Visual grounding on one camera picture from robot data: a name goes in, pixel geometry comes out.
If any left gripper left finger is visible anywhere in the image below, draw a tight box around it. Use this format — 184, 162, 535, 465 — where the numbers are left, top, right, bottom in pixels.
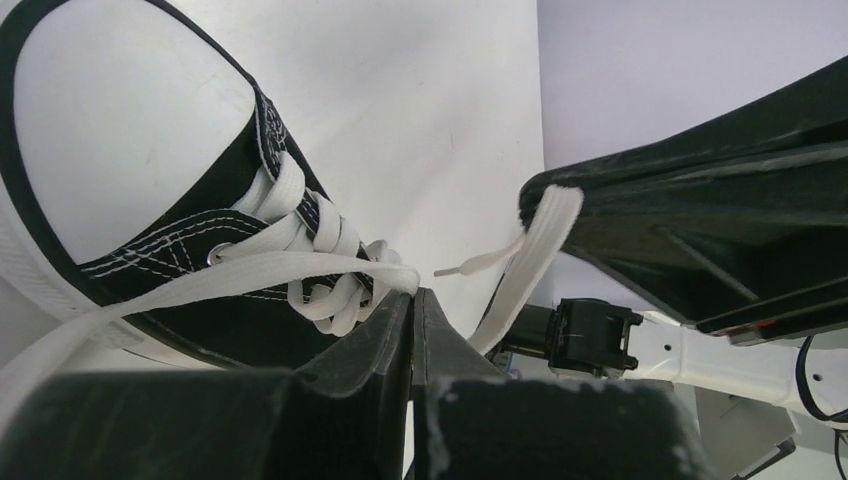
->
1, 294, 412, 479

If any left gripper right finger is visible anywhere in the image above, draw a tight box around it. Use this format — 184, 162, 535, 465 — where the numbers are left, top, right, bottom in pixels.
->
411, 289, 715, 479

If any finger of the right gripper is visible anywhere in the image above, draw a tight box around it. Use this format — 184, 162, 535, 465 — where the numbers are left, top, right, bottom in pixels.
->
519, 59, 847, 345

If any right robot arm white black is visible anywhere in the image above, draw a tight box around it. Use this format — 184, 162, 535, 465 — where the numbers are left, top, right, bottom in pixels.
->
518, 59, 847, 427

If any white shoelace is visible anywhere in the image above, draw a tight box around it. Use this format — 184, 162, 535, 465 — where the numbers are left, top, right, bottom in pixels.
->
1, 154, 585, 424

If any black white canvas sneaker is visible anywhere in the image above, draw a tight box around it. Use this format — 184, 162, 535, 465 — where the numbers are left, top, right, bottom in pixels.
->
1, 1, 417, 368

